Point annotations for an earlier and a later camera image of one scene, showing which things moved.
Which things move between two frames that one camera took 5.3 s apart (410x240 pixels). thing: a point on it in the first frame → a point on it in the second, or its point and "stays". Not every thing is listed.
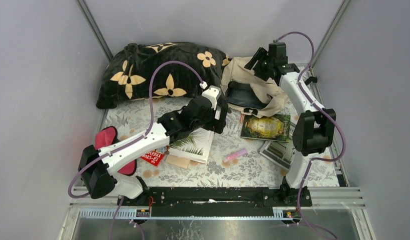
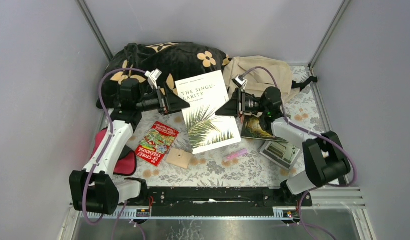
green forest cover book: [275, 127] stays
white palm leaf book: [196, 146] → [208, 130]
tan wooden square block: [178, 161] stays
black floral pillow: [129, 78] stays
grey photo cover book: [279, 152] stays
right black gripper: [260, 53] → [235, 106]
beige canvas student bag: [246, 92] stays
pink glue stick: [240, 153] stays
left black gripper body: [219, 117] → [161, 100]
